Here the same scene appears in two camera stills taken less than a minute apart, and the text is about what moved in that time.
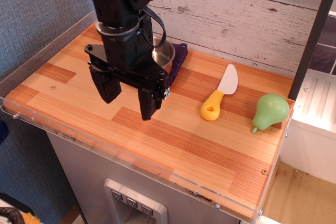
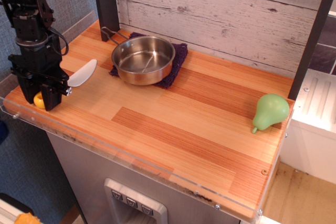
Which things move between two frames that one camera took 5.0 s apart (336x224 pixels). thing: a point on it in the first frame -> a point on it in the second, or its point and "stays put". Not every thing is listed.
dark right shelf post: (314, 35) stays put
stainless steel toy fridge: (106, 191) stays put
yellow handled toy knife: (211, 109) -> (79, 77)
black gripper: (130, 54) -> (43, 66)
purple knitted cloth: (181, 51) stays put
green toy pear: (272, 109) stays put
